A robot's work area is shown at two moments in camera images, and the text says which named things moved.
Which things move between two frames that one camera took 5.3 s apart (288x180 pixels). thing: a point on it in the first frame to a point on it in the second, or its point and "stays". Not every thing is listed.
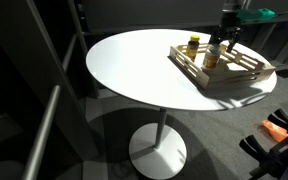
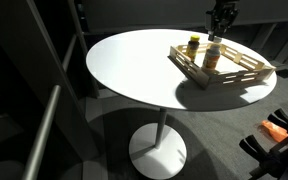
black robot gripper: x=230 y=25 to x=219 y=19
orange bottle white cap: x=211 y=56 stays
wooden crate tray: x=231 y=67 stays
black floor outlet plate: x=285 y=73 stays
